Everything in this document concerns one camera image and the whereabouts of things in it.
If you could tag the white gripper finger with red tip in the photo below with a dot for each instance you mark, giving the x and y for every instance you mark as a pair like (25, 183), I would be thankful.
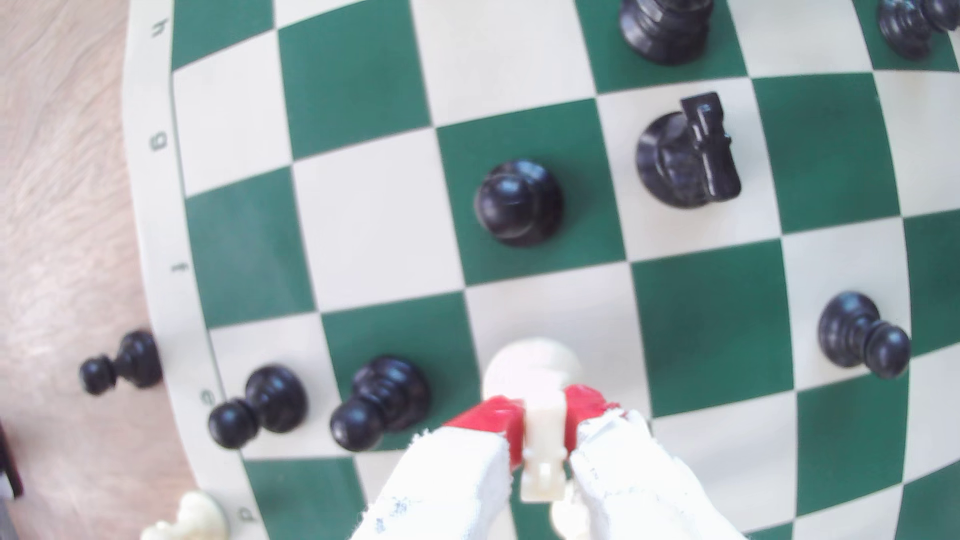
(637, 480)
(442, 487)

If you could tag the white chess pawn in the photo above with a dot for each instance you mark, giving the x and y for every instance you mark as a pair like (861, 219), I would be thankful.
(201, 516)
(568, 523)

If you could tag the black chess pawn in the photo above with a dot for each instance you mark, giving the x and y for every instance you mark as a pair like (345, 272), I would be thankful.
(907, 26)
(386, 394)
(135, 360)
(517, 204)
(270, 397)
(855, 330)

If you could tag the green and cream chess mat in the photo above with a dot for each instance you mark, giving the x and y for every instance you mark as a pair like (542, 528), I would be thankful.
(375, 225)

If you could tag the black chess knight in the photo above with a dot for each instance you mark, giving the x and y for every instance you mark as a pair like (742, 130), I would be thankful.
(679, 161)

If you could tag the black chess bishop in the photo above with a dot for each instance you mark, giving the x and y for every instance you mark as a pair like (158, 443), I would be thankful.
(664, 30)

